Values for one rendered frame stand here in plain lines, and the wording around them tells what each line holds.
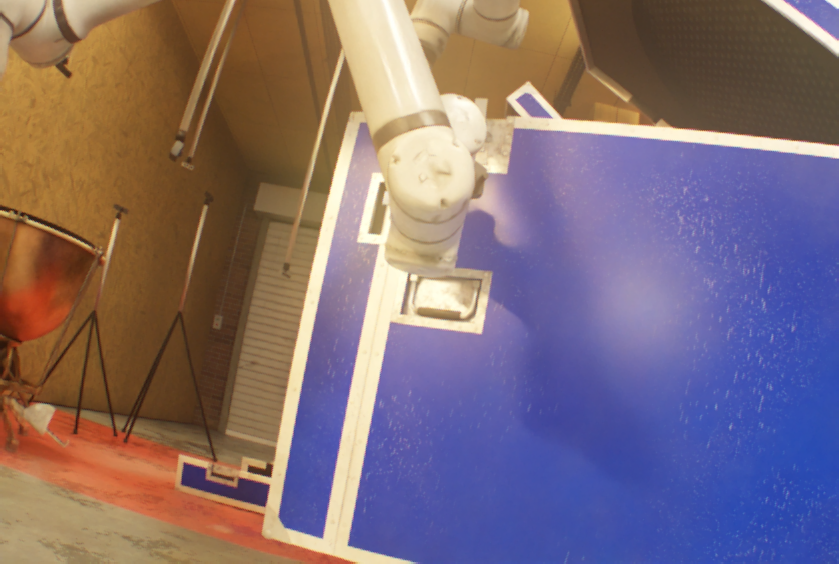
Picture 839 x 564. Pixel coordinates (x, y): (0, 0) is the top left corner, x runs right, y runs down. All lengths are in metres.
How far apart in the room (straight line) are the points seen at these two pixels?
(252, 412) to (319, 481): 7.46
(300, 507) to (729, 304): 0.77
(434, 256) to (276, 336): 7.88
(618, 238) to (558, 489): 0.40
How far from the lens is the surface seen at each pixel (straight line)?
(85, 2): 1.74
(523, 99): 2.91
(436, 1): 1.45
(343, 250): 1.31
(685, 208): 1.21
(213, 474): 2.75
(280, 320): 8.76
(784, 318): 1.18
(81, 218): 5.21
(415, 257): 0.88
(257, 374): 8.71
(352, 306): 1.28
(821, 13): 1.44
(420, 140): 0.76
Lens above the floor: 0.39
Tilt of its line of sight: 15 degrees up
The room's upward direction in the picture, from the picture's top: 11 degrees clockwise
